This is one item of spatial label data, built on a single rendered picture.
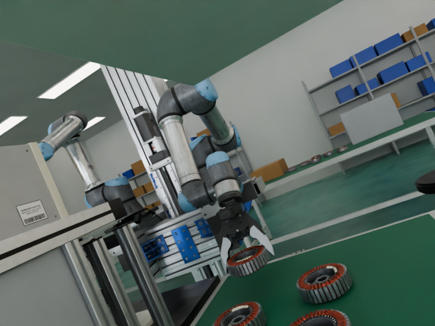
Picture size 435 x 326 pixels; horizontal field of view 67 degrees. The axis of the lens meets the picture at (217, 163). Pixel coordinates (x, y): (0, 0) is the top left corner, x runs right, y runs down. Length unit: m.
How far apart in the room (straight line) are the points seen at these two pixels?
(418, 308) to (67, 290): 0.58
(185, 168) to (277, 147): 6.37
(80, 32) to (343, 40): 7.36
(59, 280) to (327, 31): 7.22
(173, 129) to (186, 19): 1.01
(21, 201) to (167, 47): 0.63
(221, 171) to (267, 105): 6.52
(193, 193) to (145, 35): 0.91
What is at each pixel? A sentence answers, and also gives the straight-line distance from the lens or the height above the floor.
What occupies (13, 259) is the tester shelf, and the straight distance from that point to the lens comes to 0.60.
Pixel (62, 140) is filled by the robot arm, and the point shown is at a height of 1.50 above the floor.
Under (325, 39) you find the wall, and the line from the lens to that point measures 7.51.
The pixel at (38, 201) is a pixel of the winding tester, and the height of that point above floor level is 1.18.
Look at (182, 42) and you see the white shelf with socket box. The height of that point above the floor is 1.17.
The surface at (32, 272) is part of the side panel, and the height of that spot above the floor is 1.05.
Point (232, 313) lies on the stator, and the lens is 0.79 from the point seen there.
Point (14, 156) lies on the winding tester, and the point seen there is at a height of 1.29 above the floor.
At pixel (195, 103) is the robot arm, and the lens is 1.25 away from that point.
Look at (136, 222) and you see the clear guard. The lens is 1.08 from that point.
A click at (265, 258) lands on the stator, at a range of 0.86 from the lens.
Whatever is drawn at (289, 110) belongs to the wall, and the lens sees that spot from 7.39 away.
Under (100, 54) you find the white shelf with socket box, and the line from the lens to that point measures 0.22.
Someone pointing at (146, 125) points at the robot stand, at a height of 1.45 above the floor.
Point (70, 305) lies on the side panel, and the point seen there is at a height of 0.97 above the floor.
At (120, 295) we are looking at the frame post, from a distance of 0.75.
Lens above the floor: 1.08
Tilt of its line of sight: 1 degrees up
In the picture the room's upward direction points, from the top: 24 degrees counter-clockwise
